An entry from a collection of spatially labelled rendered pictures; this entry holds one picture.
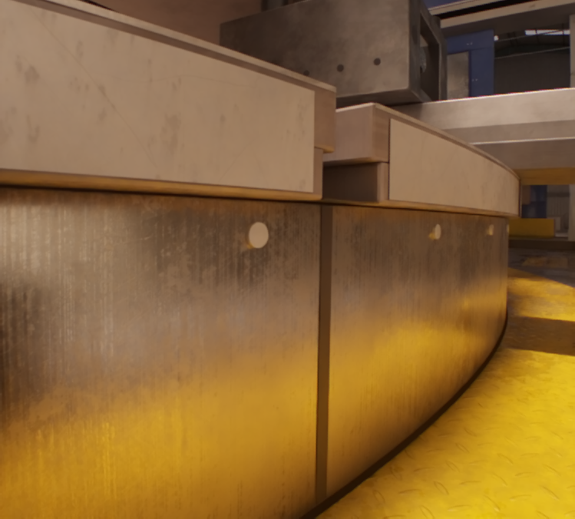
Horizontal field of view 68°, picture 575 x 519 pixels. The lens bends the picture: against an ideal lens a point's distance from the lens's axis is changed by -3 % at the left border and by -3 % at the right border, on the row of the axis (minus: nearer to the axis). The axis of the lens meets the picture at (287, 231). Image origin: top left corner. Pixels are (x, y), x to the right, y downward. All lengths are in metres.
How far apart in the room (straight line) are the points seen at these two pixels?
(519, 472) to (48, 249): 0.42
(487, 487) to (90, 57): 0.42
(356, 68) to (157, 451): 0.77
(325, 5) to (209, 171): 0.78
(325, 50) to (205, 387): 0.77
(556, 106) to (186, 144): 0.76
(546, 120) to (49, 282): 0.81
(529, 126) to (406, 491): 0.65
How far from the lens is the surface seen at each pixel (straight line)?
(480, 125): 0.89
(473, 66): 5.26
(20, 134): 0.19
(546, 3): 5.21
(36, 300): 0.22
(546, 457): 0.52
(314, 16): 0.98
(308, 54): 0.96
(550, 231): 8.50
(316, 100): 0.29
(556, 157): 0.81
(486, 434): 0.54
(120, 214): 0.23
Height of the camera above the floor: 0.22
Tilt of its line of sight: 1 degrees down
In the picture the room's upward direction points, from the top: 1 degrees clockwise
